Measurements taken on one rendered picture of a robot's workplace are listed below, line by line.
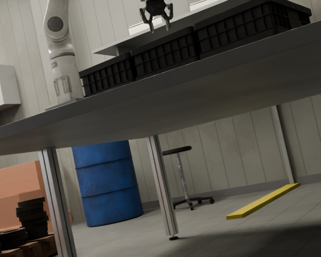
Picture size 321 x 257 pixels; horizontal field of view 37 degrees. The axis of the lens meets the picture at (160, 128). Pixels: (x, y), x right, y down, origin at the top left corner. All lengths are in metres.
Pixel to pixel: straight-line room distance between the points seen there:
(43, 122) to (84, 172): 3.35
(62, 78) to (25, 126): 0.31
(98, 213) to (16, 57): 2.81
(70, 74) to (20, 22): 4.99
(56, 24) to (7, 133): 0.45
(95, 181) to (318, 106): 2.23
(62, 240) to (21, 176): 3.39
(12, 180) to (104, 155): 1.40
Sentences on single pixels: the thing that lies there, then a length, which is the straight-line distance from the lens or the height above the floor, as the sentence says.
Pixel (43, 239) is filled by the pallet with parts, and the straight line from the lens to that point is 3.38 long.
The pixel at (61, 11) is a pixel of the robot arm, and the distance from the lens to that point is 1.79.
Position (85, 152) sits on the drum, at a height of 0.74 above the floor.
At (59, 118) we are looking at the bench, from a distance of 1.39.
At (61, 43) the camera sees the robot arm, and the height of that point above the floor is 0.99.
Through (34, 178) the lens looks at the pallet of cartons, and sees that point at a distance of 5.49.
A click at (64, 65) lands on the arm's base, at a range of 1.74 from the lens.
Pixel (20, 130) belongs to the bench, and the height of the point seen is 0.67.
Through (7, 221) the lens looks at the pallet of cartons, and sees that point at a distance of 5.26.
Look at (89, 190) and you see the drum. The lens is 4.76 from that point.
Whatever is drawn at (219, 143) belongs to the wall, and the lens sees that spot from 4.93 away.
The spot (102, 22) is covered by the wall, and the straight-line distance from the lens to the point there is 5.77.
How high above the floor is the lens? 0.48
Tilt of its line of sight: 4 degrees up
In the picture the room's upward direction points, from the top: 12 degrees counter-clockwise
